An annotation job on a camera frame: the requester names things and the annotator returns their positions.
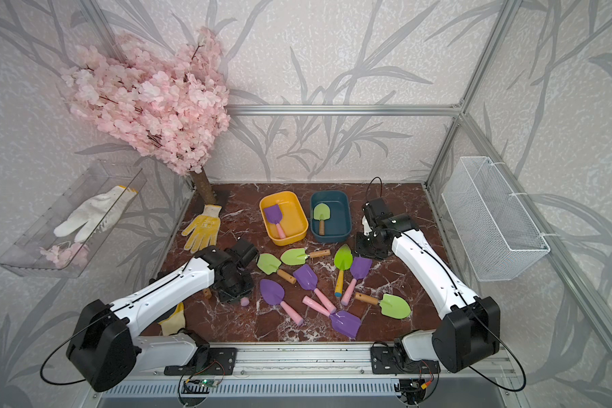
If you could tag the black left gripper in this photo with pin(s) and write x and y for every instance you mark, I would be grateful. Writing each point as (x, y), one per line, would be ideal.
(228, 297)

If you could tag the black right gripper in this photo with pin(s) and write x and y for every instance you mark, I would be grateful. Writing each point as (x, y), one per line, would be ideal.
(361, 252)

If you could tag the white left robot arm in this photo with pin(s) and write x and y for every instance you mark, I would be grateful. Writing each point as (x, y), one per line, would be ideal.
(107, 345)

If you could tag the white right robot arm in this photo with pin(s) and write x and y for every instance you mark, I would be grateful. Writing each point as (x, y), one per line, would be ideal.
(470, 325)

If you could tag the dark teal storage box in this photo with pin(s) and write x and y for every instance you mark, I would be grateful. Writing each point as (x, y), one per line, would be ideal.
(338, 226)

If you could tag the yellow storage box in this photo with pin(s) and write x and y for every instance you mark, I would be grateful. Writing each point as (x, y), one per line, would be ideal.
(294, 222)

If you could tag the yellow rubber glove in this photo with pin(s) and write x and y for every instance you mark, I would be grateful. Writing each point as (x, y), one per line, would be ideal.
(203, 231)

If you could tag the black and yellow glove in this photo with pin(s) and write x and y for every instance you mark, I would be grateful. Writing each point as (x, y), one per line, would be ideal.
(175, 322)

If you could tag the white cotton glove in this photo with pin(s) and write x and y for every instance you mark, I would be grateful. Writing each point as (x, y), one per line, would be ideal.
(97, 214)

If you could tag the pink blossom sprig on shelf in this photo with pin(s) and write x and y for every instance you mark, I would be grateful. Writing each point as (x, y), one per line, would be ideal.
(67, 254)

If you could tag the pink cherry blossom tree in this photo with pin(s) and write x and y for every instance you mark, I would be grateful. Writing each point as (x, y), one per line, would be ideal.
(172, 109)

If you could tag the purple square shovel pink handle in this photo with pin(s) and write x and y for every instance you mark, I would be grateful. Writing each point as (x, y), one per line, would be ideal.
(359, 270)
(308, 280)
(342, 322)

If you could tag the green trowel yellow handle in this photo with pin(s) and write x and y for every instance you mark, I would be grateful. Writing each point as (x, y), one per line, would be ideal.
(343, 260)

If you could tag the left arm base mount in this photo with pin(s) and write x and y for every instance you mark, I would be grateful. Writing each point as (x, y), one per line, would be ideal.
(205, 360)

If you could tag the white wire mesh basket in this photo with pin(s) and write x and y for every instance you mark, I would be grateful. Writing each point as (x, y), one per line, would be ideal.
(496, 231)

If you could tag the aluminium front rail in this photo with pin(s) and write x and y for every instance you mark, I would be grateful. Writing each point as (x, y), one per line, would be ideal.
(280, 360)

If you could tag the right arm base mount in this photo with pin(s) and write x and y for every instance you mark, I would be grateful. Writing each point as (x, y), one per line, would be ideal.
(392, 359)

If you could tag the clear acrylic wall shelf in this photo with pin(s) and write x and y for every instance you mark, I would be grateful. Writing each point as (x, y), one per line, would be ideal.
(61, 243)

